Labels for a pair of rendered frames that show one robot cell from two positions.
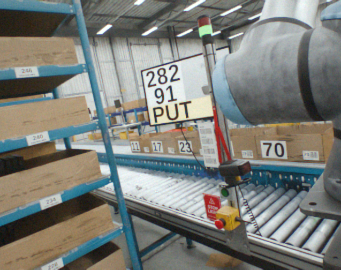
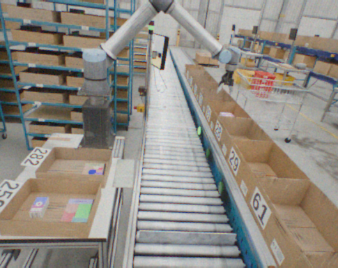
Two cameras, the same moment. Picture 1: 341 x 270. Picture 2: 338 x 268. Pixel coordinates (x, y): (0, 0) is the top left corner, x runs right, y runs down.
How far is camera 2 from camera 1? 180 cm
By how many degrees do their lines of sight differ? 37
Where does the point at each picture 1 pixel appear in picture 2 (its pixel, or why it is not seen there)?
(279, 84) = not seen: hidden behind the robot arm
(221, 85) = not seen: hidden behind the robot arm
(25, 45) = (87, 18)
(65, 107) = (96, 42)
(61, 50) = (99, 21)
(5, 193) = (74, 62)
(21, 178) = (79, 60)
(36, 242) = (80, 80)
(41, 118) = (88, 44)
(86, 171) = not seen: hidden behind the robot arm
